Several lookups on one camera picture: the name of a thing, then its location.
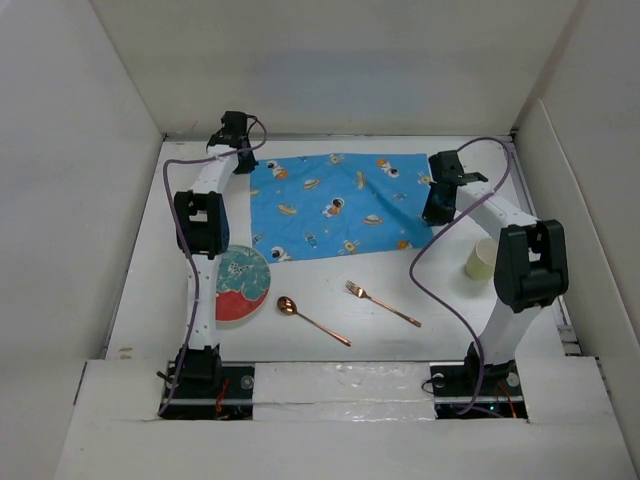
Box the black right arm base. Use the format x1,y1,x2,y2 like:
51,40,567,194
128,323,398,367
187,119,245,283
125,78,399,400
421,344,528,420

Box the copper spoon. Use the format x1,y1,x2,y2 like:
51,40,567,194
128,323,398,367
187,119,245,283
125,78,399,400
276,295,352,348

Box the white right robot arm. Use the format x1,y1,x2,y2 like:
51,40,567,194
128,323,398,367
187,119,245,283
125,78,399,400
422,150,569,394

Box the blue space-print cloth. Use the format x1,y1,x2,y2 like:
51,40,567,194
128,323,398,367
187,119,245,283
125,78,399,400
250,153,433,263

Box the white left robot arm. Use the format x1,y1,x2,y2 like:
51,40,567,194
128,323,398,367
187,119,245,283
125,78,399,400
172,111,259,351

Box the copper fork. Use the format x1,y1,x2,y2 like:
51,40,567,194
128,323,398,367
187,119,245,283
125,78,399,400
345,280,422,328

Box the red and teal plate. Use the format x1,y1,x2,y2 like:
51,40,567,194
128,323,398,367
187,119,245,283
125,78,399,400
216,245,271,323

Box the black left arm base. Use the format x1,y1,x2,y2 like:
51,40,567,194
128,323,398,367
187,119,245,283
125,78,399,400
156,347,256,421

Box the pale yellow paper cup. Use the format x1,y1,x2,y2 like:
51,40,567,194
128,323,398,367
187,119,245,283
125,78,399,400
465,238,498,281

